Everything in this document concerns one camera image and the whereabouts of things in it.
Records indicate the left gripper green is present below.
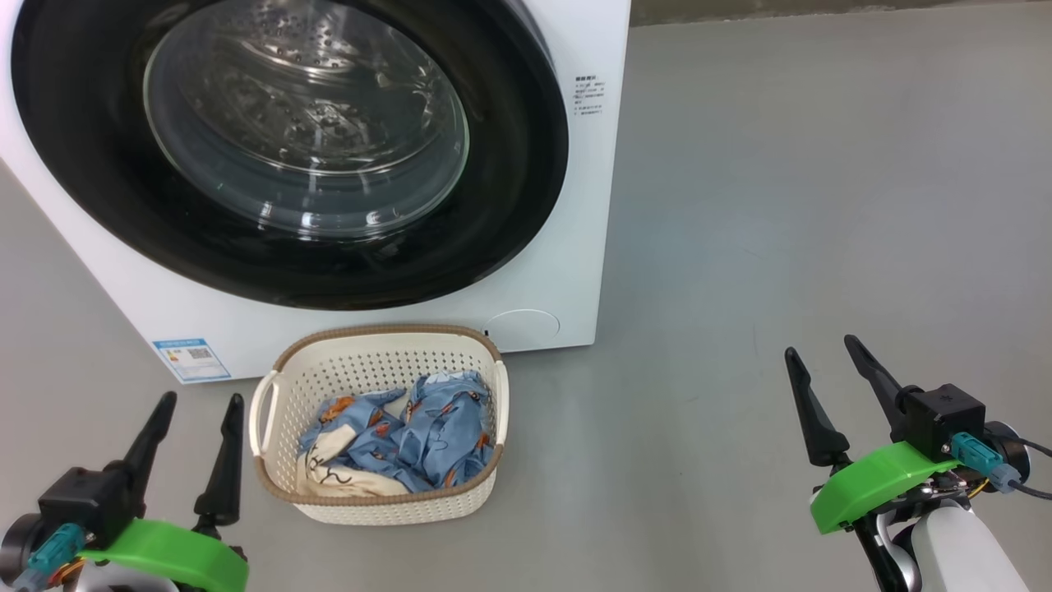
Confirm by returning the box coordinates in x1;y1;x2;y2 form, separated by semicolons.
78;391;251;592

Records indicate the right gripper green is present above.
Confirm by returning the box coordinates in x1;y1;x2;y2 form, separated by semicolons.
784;335;979;535

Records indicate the cream printed garment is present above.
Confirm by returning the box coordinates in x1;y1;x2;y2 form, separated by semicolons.
296;388;412;499

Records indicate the blue patterned garment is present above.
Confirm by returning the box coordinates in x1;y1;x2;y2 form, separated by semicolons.
298;370;496;494

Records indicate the black-rimmed glass washer door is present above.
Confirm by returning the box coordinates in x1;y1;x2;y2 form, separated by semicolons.
12;0;570;312

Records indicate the cream perforated laundry basket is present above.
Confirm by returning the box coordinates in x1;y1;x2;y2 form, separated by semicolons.
249;323;510;526

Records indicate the white front-load washing machine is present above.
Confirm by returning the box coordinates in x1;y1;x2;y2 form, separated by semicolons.
0;0;632;384

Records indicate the blue energy label sticker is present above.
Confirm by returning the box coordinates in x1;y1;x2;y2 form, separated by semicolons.
152;337;232;384

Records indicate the round white filter cover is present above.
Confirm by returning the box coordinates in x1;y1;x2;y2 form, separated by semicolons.
483;309;561;349

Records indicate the teal right cable connector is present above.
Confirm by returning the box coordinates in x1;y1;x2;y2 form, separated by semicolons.
952;433;1022;494

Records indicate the teal cable connector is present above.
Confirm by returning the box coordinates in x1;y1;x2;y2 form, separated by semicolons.
952;433;1022;494
12;523;88;590

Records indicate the teal left cable connector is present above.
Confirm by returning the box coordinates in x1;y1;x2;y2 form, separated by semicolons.
12;523;88;590

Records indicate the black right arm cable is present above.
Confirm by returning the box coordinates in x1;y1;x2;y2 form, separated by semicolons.
1009;436;1052;501

